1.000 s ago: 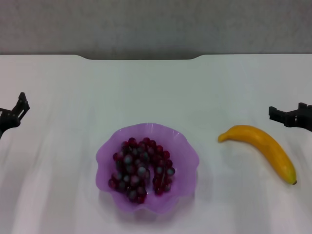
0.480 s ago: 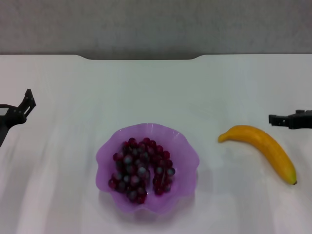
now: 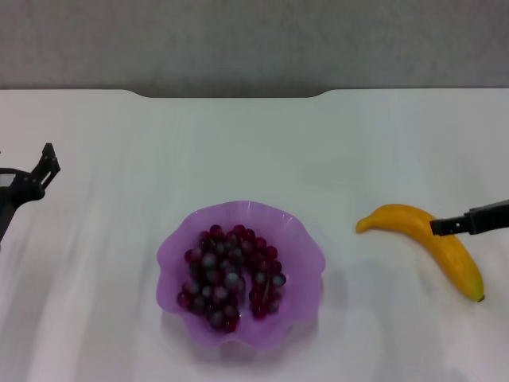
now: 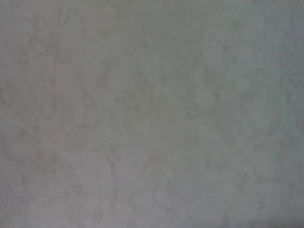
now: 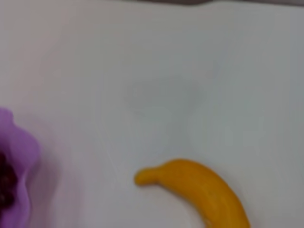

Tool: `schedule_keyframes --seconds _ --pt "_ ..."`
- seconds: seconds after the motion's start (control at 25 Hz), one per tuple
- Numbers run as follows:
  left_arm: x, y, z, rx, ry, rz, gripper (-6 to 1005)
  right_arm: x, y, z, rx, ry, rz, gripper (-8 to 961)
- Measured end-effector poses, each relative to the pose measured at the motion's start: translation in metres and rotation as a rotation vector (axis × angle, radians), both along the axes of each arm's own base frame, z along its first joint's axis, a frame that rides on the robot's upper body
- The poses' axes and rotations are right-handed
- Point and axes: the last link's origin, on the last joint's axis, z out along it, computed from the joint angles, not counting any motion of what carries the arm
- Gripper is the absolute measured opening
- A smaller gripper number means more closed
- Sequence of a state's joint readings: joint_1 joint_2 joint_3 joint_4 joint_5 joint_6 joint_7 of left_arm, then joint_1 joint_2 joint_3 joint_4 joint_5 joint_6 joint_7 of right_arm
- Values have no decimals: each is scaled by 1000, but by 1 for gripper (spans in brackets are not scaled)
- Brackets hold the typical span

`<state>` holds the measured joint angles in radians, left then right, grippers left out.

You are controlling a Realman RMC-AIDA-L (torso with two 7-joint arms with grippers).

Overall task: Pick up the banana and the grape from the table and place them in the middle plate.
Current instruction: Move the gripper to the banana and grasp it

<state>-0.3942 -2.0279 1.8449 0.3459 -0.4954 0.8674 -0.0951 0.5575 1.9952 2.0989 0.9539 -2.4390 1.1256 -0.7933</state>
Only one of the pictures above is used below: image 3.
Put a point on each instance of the red grape bunch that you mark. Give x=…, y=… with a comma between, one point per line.
x=226, y=274

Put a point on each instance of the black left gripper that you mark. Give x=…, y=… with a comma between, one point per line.
x=18, y=191

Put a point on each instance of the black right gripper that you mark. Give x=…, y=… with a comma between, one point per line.
x=489, y=219

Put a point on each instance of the purple wavy plastic bowl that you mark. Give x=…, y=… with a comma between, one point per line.
x=242, y=330

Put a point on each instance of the yellow banana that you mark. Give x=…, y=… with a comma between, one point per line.
x=457, y=254

